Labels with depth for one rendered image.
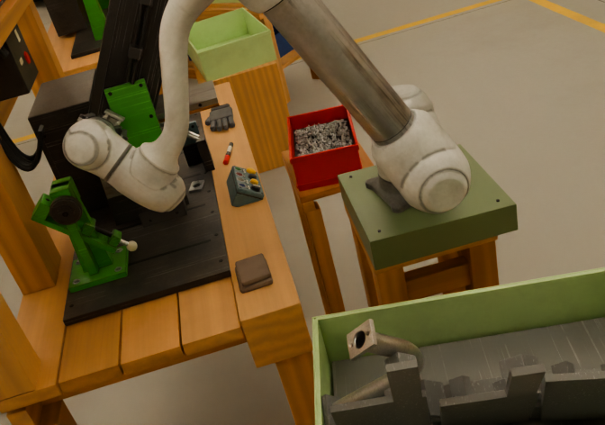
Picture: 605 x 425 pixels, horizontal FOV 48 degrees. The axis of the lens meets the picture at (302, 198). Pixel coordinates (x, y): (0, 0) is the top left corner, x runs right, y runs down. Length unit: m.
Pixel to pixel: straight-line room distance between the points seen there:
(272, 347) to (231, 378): 1.15
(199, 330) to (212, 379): 1.18
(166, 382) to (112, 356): 1.22
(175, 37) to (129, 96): 0.51
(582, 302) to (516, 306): 0.13
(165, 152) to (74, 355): 0.51
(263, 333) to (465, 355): 0.45
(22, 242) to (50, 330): 0.24
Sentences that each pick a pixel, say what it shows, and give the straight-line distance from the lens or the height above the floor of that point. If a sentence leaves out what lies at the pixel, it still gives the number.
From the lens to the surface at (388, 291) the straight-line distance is 1.73.
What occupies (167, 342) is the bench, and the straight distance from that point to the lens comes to 1.57.
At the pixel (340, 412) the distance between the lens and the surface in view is 1.10.
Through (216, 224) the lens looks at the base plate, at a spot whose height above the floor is 0.90.
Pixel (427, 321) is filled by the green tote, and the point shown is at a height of 0.91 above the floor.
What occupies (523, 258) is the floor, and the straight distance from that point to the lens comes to 2.99.
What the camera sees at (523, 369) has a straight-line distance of 0.99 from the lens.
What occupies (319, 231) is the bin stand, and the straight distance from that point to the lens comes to 2.15.
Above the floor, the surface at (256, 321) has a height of 0.89.
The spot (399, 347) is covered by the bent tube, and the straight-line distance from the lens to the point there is 1.01.
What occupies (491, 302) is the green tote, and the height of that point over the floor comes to 0.93.
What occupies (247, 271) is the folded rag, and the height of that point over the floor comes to 0.93.
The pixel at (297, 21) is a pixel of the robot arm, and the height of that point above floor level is 1.49.
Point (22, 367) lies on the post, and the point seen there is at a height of 0.95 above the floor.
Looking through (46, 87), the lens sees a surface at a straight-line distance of 2.27.
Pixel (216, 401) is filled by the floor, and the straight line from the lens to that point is 2.66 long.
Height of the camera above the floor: 1.86
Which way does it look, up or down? 31 degrees down
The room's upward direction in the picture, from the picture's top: 14 degrees counter-clockwise
